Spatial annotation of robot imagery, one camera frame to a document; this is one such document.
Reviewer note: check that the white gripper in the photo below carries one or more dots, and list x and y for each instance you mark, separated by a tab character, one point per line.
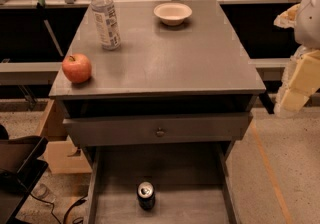
308	23

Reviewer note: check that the blue pepsi can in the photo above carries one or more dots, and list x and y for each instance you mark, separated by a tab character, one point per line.
146	195

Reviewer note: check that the grey drawer cabinet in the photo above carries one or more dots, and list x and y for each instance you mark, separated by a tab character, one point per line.
197	68

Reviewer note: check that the grey open middle drawer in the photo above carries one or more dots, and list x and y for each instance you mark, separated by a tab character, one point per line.
190	179

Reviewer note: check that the grey top drawer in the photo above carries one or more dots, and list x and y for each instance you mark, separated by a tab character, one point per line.
131	130

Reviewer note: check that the white paper bowl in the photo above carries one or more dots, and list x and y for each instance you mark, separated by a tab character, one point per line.
172	14

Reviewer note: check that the clear plastic water bottle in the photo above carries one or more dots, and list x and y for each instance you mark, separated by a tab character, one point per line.
105	18

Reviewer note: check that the red apple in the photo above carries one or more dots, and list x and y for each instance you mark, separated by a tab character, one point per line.
77	68

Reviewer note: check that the cardboard box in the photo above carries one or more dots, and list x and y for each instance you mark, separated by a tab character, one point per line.
61	154

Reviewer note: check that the black bin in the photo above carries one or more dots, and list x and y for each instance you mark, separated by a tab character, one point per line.
20	170

